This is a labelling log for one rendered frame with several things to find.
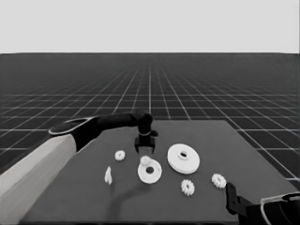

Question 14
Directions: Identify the large thick white disc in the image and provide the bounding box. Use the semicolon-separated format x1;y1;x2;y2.
166;142;202;175

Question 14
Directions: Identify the white round carrier with pins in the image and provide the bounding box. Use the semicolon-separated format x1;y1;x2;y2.
137;157;163;185

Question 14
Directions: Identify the small white T-shaped piece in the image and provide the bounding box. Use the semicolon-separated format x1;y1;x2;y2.
104;165;113;186

